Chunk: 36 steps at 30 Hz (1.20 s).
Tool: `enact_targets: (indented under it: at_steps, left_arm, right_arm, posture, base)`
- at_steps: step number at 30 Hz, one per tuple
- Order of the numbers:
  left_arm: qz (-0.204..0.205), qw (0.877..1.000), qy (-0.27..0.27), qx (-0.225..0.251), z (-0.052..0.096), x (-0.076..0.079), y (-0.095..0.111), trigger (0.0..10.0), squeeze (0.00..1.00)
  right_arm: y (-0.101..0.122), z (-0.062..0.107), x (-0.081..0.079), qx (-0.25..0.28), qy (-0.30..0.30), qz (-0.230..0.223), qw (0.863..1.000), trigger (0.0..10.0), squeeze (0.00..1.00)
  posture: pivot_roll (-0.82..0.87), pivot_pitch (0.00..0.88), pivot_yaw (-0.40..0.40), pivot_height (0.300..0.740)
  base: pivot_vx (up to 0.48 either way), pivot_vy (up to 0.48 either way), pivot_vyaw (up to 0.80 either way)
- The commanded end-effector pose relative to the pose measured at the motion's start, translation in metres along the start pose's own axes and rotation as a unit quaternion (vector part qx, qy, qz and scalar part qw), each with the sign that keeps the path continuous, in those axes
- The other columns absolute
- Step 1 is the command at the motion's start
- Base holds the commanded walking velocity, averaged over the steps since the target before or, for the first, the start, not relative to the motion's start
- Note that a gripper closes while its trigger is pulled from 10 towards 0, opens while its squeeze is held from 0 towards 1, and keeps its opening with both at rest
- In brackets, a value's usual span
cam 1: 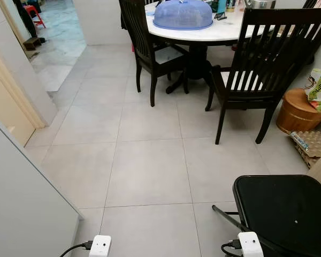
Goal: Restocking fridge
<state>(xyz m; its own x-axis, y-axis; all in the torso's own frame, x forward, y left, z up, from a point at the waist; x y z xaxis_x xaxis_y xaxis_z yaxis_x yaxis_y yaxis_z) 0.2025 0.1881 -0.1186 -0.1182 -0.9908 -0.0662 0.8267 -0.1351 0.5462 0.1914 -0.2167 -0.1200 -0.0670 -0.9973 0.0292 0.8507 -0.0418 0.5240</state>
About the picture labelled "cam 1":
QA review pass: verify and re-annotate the cardboard egg tray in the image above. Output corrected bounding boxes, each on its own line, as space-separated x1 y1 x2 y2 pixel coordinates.
289 130 321 170

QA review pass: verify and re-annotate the round wooden bucket stool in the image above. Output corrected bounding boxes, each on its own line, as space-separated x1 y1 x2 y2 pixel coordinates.
276 88 321 135

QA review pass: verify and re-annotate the green white snack bag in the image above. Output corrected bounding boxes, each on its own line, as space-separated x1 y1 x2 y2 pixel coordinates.
305 68 321 112

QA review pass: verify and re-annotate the dark wooden slatted chair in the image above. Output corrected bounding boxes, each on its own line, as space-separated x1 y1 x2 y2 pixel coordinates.
205 7 321 145
119 0 190 107
302 0 321 9

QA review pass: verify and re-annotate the round white marble table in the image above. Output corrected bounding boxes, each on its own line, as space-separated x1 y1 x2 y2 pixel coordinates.
144 0 316 94

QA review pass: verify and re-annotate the steel pot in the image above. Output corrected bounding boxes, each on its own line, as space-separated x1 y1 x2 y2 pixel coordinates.
244 0 277 10

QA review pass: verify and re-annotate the blue mesh food cover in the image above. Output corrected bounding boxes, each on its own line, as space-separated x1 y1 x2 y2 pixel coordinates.
152 0 214 31

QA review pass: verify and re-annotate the red plastic stool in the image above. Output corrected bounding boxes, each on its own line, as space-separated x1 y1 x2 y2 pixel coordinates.
23 4 47 29

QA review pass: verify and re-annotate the grey white cabinet panel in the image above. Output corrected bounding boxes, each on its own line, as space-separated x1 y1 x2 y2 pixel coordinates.
0 110 85 257

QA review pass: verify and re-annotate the person in dark trousers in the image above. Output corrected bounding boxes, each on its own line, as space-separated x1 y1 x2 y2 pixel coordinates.
12 0 39 39

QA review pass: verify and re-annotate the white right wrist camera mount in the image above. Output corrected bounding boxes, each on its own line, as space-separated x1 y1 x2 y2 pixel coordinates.
238 231 264 257

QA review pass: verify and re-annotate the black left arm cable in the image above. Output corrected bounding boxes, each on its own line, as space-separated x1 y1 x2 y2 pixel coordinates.
59 241 93 257

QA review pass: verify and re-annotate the cream door frame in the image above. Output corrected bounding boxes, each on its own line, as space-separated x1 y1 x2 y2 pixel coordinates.
0 37 48 146

